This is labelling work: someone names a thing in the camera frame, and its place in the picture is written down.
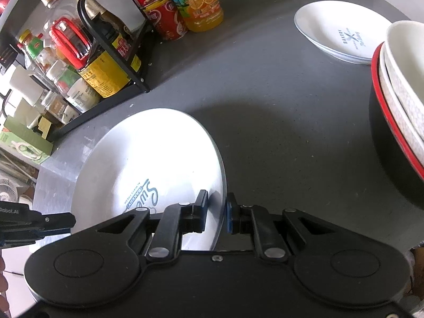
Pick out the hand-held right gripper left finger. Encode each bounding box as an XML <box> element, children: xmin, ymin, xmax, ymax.
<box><xmin>96</xmin><ymin>190</ymin><xmax>210</xmax><ymax>260</ymax></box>

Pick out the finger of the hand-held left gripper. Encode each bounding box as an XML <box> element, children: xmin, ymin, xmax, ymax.
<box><xmin>0</xmin><ymin>231</ymin><xmax>44</xmax><ymax>248</ymax></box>
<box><xmin>0</xmin><ymin>201</ymin><xmax>76</xmax><ymax>235</ymax></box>

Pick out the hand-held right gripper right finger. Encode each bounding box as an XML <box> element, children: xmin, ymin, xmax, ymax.
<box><xmin>225</xmin><ymin>192</ymin><xmax>335</xmax><ymax>260</ymax></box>

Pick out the white plate with blue print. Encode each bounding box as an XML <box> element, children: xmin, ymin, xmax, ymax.
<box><xmin>70</xmin><ymin>107</ymin><xmax>228</xmax><ymax>251</ymax></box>

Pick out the red and black bowl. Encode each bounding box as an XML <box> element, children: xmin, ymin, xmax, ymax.
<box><xmin>369</xmin><ymin>41</ymin><xmax>424</xmax><ymax>211</ymax></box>

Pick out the white patterned bowl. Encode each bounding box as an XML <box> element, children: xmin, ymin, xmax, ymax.
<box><xmin>379</xmin><ymin>44</ymin><xmax>424</xmax><ymax>170</ymax></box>

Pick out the white ribbed bowl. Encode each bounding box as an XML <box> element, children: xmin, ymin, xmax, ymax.
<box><xmin>384</xmin><ymin>20</ymin><xmax>424</xmax><ymax>107</ymax></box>

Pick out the small white fan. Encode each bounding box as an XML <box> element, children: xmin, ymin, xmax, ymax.
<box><xmin>0</xmin><ymin>178</ymin><xmax>19</xmax><ymax>203</ymax></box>

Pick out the green cardboard box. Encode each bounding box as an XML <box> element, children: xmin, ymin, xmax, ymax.
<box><xmin>0</xmin><ymin>116</ymin><xmax>54</xmax><ymax>166</ymax></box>

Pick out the small glass spice jar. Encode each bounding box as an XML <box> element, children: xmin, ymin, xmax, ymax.
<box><xmin>43</xmin><ymin>91</ymin><xmax>71</xmax><ymax>124</ymax></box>

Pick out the white jar with label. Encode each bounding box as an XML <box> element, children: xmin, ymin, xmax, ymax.
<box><xmin>64</xmin><ymin>78</ymin><xmax>102</xmax><ymax>113</ymax></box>

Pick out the white squeeze bottle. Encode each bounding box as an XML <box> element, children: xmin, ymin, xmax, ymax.
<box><xmin>8</xmin><ymin>68</ymin><xmax>49</xmax><ymax>105</ymax></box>

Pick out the black metal rack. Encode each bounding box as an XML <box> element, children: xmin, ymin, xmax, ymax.
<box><xmin>0</xmin><ymin>0</ymin><xmax>152</xmax><ymax>140</ymax></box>

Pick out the green label bottle yellow cap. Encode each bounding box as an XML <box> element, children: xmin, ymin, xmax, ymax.
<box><xmin>18</xmin><ymin>29</ymin><xmax>47</xmax><ymax>61</ymax></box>

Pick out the orange juice bottle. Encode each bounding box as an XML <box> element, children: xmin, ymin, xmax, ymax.
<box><xmin>158</xmin><ymin>0</ymin><xmax>224</xmax><ymax>33</ymax></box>

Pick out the small white plate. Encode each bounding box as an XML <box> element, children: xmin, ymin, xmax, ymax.
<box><xmin>294</xmin><ymin>1</ymin><xmax>393</xmax><ymax>65</ymax></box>

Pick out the clear bottle with gold cap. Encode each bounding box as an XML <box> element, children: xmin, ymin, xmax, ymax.
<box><xmin>40</xmin><ymin>0</ymin><xmax>84</xmax><ymax>37</ymax></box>

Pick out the yellow label bottle red handle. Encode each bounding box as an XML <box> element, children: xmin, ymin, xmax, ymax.
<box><xmin>49</xmin><ymin>16</ymin><xmax>132</xmax><ymax>99</ymax></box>

